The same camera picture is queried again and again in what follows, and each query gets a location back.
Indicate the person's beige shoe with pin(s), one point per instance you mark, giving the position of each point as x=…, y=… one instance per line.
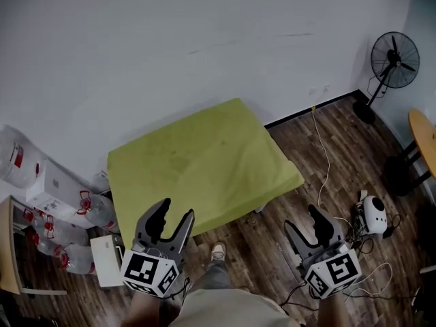
x=218, y=250

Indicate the person's left forearm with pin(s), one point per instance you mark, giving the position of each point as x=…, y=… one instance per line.
x=146, y=310

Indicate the black standing fan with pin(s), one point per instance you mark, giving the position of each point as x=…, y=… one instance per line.
x=395, y=60

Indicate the person's grey trouser leg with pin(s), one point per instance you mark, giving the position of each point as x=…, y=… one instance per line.
x=211, y=276

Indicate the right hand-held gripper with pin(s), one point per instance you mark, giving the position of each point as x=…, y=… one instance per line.
x=334, y=272

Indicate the round wooden side table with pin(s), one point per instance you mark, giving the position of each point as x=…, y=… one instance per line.
x=424, y=138

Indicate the person's beige shirt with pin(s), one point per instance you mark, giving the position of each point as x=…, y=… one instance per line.
x=231, y=310

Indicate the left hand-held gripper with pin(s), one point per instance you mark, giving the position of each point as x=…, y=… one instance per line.
x=150, y=271

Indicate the white headset device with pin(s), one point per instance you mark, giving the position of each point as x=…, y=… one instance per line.
x=374, y=215

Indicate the flat white box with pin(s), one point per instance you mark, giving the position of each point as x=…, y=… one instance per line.
x=106, y=261

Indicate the large clear water jug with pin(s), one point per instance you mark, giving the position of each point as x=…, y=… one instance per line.
x=17, y=162
x=100, y=211
x=78, y=261
x=63, y=232

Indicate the person's right forearm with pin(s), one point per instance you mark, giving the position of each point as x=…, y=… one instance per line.
x=332, y=313

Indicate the green tablecloth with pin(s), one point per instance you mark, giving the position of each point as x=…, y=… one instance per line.
x=204, y=155

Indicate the white cardboard box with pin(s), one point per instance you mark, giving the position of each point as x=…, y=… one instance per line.
x=66, y=182
x=51, y=201

